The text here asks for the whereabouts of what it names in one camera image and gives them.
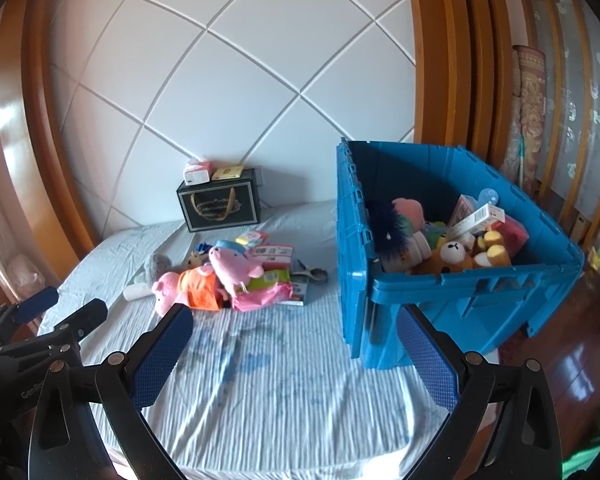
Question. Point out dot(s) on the pink wipes packet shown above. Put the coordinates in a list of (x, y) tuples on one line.
[(262, 297)]

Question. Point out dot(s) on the white paper roll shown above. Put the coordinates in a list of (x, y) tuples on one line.
[(136, 291)]

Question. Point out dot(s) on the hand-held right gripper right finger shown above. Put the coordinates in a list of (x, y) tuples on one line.
[(427, 360)]

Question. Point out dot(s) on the dark blue furry plush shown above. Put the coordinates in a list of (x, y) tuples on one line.
[(387, 227)]

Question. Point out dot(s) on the green yellow toy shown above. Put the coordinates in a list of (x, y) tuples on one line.
[(436, 232)]

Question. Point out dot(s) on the round pink plush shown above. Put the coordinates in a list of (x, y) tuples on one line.
[(411, 210)]

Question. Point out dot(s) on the colourful small tissue pack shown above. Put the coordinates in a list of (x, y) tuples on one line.
[(254, 238)]

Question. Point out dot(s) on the small white blue plush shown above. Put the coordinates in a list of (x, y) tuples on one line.
[(197, 259)]

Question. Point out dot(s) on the pink pack with barcode label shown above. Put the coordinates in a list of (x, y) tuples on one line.
[(275, 253)]

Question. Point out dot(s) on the red pack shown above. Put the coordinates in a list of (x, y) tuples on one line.
[(512, 232)]

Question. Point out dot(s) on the blue plastic storage container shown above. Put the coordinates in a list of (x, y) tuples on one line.
[(480, 305)]

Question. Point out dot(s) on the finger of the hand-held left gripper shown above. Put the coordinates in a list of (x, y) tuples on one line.
[(37, 305), (87, 316)]

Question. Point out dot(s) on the pink pig plush orange dress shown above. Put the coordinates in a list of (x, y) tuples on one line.
[(200, 290)]

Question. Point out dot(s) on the white quilted headboard panel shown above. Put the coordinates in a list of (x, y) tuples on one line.
[(230, 85)]

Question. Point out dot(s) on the rolled patterned carpet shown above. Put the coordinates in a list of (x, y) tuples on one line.
[(530, 105)]

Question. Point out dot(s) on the wooden headboard frame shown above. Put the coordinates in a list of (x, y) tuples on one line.
[(55, 110)]

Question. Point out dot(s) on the frosted glass sliding doors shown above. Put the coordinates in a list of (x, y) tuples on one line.
[(575, 85)]

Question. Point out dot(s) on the yellow brown plush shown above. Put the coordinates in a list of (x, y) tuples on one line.
[(497, 255)]

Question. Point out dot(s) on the green snack packet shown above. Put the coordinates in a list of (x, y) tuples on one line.
[(275, 277)]

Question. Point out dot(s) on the grey plush toy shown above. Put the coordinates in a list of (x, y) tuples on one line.
[(156, 265)]

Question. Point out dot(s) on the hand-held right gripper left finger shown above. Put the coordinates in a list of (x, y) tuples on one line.
[(162, 355)]

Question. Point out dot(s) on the brown bear plush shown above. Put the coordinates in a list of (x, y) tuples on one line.
[(455, 260)]

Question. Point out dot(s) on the pink pig plush blue body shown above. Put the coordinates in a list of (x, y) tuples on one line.
[(232, 262)]

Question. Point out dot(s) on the light blue striped bed sheet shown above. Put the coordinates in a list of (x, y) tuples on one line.
[(280, 385)]

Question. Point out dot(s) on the pink white tissue pack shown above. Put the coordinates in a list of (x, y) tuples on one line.
[(197, 174)]

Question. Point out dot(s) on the flat yellow box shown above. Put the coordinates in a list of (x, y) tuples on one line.
[(227, 173)]

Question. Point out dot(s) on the white red carton box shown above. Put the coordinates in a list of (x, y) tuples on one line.
[(480, 217)]

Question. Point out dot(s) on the light blue round plastic toy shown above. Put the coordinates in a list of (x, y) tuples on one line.
[(490, 195)]

